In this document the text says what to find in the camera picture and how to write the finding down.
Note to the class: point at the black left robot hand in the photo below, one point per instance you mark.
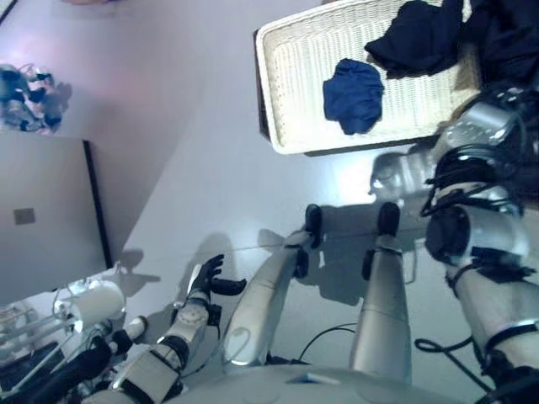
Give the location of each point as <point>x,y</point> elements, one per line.
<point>206,282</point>

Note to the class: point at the blue garment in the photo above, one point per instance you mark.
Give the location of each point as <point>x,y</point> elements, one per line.
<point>353,97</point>

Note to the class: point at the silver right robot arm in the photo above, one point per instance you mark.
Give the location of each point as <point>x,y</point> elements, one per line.
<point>484,235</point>

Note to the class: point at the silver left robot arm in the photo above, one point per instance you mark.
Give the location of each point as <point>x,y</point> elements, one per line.
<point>147,370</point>

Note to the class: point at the silver left robot leg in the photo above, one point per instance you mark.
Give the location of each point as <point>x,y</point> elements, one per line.
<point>257,303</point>

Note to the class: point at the silver robot leg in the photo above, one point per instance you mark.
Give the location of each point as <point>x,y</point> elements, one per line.
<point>257,303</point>
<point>383,315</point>

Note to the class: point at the white sneaker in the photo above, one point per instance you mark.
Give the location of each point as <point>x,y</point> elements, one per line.
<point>135,326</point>

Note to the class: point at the white cylinder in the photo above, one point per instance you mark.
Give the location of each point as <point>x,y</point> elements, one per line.
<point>97,305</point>

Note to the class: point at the grey robot torso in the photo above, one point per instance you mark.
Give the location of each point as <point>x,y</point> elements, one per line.
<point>295,387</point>

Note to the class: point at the silver right robot leg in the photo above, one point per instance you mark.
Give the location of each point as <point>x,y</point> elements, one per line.
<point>383,315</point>

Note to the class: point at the grey partition panel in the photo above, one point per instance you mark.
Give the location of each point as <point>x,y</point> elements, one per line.
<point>46,189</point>

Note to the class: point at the metal rod rack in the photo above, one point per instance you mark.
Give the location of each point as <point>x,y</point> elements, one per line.
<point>25,332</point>

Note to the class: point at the white wicker laundry basket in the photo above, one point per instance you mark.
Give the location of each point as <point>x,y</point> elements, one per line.
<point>303,84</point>

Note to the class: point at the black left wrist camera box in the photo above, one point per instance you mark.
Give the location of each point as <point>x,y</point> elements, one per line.
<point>215,314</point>

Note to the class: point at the grey wall socket plate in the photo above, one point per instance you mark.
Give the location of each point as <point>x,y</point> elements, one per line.
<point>24,216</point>

